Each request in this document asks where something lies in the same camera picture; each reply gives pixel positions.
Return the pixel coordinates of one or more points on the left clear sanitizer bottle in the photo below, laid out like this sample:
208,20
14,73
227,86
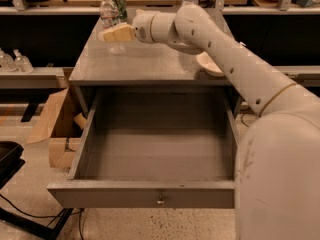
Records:
6,62

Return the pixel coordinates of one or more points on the grey cabinet body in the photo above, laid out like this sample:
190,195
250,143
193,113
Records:
139,64

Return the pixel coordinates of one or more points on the brown cardboard box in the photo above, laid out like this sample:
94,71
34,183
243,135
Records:
61,122

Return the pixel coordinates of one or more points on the clear plastic water bottle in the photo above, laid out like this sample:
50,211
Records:
109,15

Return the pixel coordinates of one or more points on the grey open top drawer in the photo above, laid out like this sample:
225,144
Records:
139,145

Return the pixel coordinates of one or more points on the white paper bowl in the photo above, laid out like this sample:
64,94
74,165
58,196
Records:
209,65

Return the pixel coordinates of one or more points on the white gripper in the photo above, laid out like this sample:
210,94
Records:
142,26

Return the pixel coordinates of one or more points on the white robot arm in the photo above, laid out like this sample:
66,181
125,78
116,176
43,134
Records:
277,171

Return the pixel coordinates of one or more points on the metal drawer knob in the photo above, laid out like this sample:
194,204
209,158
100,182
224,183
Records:
160,202

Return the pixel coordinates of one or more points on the right clear sanitizer bottle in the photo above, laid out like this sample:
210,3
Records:
22,62

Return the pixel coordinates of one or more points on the clear sanitizer bottle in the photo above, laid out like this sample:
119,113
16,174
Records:
22,62
6,62

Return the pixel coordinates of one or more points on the green soda can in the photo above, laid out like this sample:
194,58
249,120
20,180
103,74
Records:
121,4

